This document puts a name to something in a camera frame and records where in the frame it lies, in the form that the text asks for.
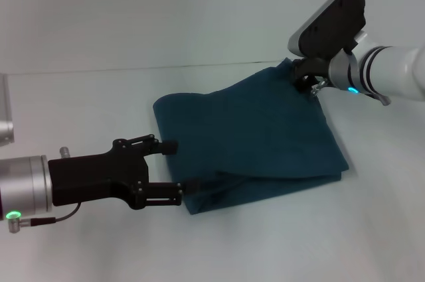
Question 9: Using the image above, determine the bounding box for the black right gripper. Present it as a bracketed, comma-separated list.
[291, 56, 333, 93]

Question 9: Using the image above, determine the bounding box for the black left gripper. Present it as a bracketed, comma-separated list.
[47, 133, 201, 210]

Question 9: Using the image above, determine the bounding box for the teal t-shirt with FREE print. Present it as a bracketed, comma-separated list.
[152, 57, 350, 216]

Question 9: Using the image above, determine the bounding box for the left arm connector cable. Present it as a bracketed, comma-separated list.
[7, 202, 82, 235]

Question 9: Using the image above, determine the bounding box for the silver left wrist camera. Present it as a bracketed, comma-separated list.
[0, 72, 15, 145]

